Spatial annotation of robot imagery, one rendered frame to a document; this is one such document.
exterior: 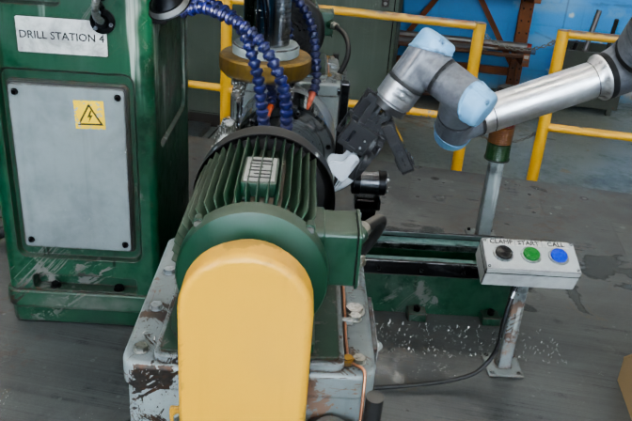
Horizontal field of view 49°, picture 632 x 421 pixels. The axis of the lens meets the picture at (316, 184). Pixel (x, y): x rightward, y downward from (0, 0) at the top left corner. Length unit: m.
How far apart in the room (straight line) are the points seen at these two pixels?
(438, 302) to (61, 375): 0.77
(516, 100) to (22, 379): 1.06
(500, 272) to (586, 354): 0.36
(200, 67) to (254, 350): 4.14
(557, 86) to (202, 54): 3.52
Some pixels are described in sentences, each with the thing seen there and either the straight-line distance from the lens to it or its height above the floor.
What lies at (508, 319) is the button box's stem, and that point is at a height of 0.92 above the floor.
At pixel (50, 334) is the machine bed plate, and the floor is 0.80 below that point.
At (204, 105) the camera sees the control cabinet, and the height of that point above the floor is 0.16.
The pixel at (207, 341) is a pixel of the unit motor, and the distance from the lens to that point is 0.67.
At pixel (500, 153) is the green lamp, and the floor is 1.05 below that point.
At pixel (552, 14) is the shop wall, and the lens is 6.38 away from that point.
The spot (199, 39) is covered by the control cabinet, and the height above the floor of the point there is 0.61.
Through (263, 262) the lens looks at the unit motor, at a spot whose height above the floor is 1.34.
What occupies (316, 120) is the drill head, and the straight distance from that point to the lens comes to 1.63.
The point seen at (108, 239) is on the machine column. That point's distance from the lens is 1.37.
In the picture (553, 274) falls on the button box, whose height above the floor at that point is 1.04.
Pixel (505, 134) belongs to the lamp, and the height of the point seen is 1.10.
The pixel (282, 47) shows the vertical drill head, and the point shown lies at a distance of 1.33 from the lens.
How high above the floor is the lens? 1.66
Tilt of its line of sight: 24 degrees down
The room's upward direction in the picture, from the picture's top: 4 degrees clockwise
